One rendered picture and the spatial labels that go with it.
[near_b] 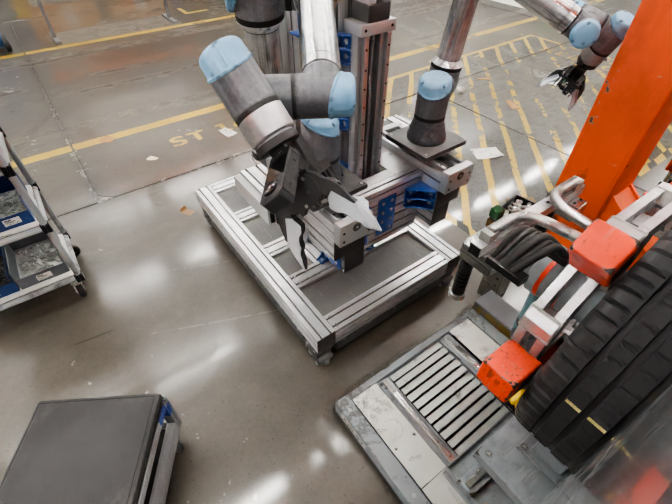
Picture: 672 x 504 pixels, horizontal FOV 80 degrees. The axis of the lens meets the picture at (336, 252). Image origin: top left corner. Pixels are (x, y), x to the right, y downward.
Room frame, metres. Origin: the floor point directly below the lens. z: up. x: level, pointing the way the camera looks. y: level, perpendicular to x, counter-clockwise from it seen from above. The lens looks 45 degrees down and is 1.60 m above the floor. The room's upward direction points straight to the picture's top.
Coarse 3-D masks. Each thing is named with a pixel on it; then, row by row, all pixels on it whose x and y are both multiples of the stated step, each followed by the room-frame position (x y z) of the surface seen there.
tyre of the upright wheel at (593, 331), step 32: (640, 288) 0.41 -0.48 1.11; (608, 320) 0.39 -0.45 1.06; (640, 320) 0.37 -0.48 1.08; (576, 352) 0.36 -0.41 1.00; (608, 352) 0.35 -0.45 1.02; (640, 352) 0.33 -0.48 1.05; (544, 384) 0.35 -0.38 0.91; (576, 384) 0.33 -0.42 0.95; (608, 384) 0.31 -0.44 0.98; (640, 384) 0.30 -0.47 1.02; (544, 416) 0.33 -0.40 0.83; (576, 416) 0.30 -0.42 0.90; (608, 416) 0.28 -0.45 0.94; (576, 448) 0.27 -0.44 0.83
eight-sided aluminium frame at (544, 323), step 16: (656, 192) 0.65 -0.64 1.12; (640, 208) 0.60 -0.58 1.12; (656, 208) 0.68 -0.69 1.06; (624, 224) 0.55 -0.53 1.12; (656, 224) 0.55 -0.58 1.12; (640, 240) 0.52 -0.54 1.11; (576, 272) 0.51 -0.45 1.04; (560, 288) 0.49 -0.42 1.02; (592, 288) 0.47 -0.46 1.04; (544, 304) 0.47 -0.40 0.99; (576, 304) 0.45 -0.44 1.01; (528, 320) 0.46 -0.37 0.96; (544, 320) 0.45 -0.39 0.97; (560, 320) 0.44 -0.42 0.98; (576, 320) 0.68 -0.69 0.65; (512, 336) 0.47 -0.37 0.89; (528, 336) 0.47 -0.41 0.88; (544, 336) 0.43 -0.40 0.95; (560, 336) 0.64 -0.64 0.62; (544, 352) 0.44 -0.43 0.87; (528, 384) 0.47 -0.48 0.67
